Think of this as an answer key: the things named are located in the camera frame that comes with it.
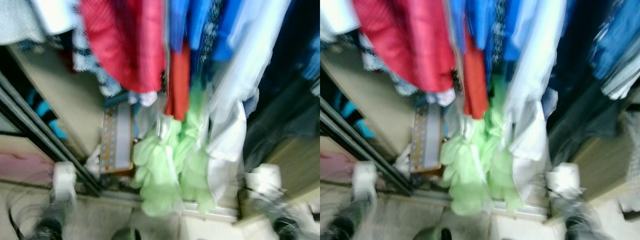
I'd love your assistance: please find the dark navy hanging garment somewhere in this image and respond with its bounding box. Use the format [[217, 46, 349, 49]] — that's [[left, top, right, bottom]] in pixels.
[[547, 0, 626, 161], [242, 0, 321, 171]]

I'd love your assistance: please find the blue hanging garment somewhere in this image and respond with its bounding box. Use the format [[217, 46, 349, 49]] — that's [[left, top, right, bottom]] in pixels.
[[212, 0, 246, 62], [502, 0, 526, 62], [168, 0, 211, 55], [450, 0, 501, 51]]

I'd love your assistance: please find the plain white garment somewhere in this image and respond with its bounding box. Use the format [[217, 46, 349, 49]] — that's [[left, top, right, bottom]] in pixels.
[[32, 0, 83, 36], [320, 0, 361, 36]]

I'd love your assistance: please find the orange hanging garment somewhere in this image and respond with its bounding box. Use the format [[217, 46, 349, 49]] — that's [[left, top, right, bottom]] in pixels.
[[165, 42, 192, 121], [462, 30, 490, 121]]

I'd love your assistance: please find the light green hanging garment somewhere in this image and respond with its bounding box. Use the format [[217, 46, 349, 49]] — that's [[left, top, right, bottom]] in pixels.
[[131, 75, 217, 217], [440, 75, 523, 217]]

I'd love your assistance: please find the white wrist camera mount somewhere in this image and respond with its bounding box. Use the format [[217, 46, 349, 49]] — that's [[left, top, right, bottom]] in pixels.
[[352, 161, 378, 201], [245, 164, 286, 201], [545, 164, 583, 201], [52, 161, 78, 201]]

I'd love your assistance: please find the black white patterned garment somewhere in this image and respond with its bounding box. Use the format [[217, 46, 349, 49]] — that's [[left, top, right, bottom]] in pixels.
[[70, 27, 123, 98], [357, 32, 421, 98]]

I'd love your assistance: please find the red hanging garment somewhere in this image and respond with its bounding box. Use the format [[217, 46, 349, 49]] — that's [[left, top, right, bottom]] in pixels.
[[79, 0, 167, 93], [352, 0, 457, 93]]

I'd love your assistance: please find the blue denim garment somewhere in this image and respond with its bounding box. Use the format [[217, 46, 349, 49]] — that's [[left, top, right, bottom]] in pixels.
[[590, 0, 640, 81]]

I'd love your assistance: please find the colourful patterned flat box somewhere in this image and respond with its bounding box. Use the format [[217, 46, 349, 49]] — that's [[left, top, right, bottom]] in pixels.
[[98, 102, 136, 176], [409, 102, 445, 175]]

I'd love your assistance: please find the light grey garment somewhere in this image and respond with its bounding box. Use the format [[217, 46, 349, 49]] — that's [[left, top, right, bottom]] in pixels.
[[0, 0, 46, 46]]

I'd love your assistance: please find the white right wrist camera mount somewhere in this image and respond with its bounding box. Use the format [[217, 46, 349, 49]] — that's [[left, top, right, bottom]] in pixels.
[[245, 164, 286, 201], [545, 164, 583, 201]]

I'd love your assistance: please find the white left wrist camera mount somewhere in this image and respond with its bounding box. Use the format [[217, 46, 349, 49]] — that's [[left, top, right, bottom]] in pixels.
[[352, 161, 378, 201], [52, 161, 78, 201]]

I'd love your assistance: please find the dark sliding door track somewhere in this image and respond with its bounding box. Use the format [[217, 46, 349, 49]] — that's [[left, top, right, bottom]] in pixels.
[[320, 95, 413, 196], [0, 70, 103, 197]]

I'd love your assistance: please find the pale white hanging shirt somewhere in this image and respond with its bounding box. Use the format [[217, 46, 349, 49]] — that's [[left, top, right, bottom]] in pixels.
[[205, 0, 293, 203], [502, 0, 568, 201]]

